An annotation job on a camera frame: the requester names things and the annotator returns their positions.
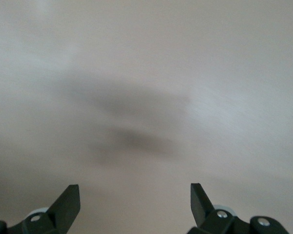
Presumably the brown table cloth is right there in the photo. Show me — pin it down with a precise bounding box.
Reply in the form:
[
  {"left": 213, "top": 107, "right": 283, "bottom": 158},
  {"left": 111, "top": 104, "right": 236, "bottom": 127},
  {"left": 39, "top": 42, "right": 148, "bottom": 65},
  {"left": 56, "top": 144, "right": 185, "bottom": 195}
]
[{"left": 0, "top": 0, "right": 293, "bottom": 234}]

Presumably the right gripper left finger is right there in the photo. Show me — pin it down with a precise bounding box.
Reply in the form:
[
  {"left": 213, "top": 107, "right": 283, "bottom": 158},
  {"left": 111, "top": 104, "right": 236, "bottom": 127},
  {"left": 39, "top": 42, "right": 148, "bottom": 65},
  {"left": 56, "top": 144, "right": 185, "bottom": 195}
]
[{"left": 0, "top": 184, "right": 81, "bottom": 234}]

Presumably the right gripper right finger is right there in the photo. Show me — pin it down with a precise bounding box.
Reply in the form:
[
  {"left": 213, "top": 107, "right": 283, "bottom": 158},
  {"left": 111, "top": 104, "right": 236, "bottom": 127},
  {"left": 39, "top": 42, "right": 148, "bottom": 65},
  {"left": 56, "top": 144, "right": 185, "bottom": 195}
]
[{"left": 185, "top": 182, "right": 290, "bottom": 234}]

